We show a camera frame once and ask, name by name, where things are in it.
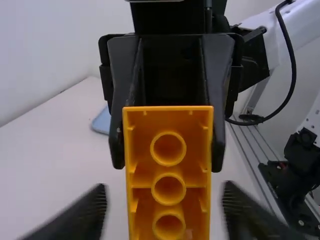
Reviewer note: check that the yellow toy brick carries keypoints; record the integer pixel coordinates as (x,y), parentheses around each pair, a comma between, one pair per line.
(142,140)

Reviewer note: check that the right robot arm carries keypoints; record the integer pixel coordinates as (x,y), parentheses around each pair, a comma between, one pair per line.
(307,37)

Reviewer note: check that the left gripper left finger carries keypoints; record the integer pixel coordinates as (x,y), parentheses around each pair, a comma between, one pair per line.
(75,220)

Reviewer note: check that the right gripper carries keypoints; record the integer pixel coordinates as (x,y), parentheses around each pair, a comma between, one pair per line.
(172,75)

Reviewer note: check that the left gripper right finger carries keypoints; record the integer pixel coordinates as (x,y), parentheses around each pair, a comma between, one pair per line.
(250,220)

